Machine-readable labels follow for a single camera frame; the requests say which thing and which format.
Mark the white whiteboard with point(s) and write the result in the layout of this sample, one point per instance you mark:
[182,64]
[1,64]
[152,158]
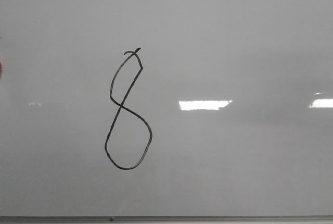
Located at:
[166,107]

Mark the grey aluminium whiteboard frame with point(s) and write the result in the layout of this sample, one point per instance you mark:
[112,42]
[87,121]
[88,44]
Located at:
[157,219]

